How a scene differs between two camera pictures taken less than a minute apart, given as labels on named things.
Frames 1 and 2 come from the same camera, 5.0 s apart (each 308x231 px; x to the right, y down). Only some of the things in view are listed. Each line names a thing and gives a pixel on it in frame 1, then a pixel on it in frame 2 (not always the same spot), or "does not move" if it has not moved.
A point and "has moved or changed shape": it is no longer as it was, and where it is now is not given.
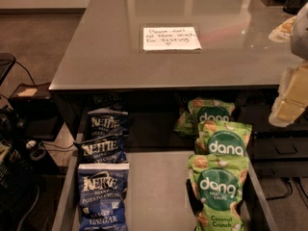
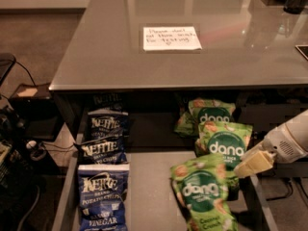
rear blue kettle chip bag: (106, 122) does not move
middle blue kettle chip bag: (110, 149) does not move
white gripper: (300, 33) to (279, 144)
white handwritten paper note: (170, 38) does not move
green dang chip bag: (217, 186) has moved or changed shape
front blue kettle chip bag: (103, 192) does not move
